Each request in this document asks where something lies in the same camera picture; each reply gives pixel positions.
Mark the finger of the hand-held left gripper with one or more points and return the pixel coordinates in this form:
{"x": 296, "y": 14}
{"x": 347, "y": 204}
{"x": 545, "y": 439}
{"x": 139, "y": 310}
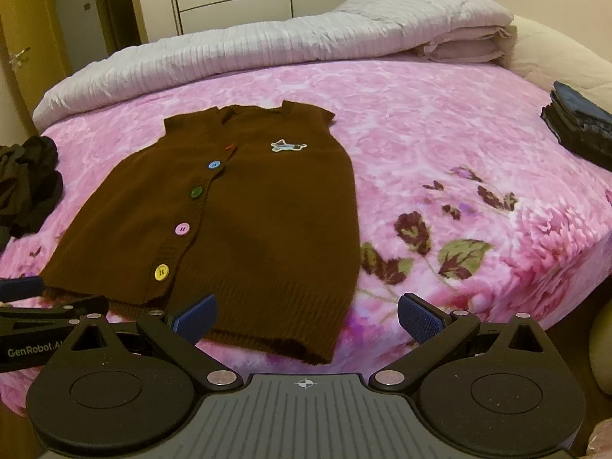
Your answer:
{"x": 19, "y": 289}

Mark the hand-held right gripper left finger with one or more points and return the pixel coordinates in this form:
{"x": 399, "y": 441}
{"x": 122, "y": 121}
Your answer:
{"x": 198, "y": 318}

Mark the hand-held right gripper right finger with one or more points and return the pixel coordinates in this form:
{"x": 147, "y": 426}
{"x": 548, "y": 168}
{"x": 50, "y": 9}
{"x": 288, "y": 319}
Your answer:
{"x": 420, "y": 318}

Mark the brown knit button vest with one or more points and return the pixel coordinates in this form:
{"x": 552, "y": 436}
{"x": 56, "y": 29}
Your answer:
{"x": 267, "y": 210}

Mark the black clothes pile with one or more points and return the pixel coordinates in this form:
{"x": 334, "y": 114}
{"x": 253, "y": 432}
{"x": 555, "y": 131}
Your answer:
{"x": 28, "y": 186}

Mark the stack of dark folded clothes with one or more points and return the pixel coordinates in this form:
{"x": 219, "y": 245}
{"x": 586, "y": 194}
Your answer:
{"x": 583, "y": 124}

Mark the cream round stool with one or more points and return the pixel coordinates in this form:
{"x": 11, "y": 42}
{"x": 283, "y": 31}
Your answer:
{"x": 601, "y": 354}

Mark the pink floral blanket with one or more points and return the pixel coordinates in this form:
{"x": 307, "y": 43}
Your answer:
{"x": 406, "y": 119}

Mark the grey ribbed quilt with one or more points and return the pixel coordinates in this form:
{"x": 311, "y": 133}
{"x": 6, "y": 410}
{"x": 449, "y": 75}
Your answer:
{"x": 191, "y": 57}

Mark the wooden door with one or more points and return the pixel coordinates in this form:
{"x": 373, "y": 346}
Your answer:
{"x": 24, "y": 19}

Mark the folded pink sheet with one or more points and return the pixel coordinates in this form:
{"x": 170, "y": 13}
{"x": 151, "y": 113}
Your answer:
{"x": 459, "y": 50}

